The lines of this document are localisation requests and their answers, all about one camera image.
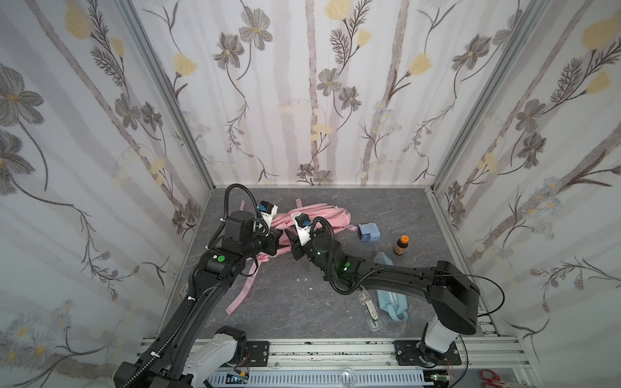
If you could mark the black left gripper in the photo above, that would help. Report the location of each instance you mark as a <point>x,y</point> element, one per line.
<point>272,241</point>

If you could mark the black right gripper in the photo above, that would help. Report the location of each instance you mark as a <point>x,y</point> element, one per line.
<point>296,245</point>

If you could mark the blue pencil sharpener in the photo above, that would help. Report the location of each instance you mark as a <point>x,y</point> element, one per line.
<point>369,232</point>

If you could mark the light blue pencil case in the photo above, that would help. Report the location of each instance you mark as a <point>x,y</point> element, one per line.
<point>396,305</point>

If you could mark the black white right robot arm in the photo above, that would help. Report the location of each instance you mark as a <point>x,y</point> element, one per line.
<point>455,298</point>

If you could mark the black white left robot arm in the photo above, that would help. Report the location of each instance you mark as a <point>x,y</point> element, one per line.
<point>166,362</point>

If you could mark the small orange-capped bottle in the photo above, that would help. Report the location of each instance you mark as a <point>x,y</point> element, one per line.
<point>401,245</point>

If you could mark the clear plastic stapler box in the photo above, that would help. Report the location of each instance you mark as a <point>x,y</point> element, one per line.
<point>370,311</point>

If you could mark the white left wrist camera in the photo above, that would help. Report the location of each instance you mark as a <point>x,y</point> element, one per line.
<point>268,211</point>

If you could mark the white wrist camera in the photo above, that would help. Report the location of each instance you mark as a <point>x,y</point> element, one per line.
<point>303,226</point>
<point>268,211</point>

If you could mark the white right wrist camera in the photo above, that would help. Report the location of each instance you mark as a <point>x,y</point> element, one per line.
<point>303,226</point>

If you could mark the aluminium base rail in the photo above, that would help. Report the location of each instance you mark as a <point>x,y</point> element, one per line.
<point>365,363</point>

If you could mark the red handled scissors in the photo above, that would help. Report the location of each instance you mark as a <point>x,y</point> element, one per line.
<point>491,379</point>

